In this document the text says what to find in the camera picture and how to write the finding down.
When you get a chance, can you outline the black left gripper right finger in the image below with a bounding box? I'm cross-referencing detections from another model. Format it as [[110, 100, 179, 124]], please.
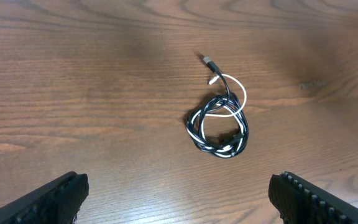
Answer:
[[268, 171, 358, 224]]

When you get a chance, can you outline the white USB cable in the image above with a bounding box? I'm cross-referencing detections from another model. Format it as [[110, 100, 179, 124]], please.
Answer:
[[187, 73, 248, 157]]

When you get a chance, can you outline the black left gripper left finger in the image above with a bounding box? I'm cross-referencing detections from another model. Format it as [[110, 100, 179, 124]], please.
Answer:
[[0, 171, 89, 224]]

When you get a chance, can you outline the black USB cable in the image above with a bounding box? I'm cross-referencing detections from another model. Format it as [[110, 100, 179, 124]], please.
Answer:
[[186, 56, 249, 159]]

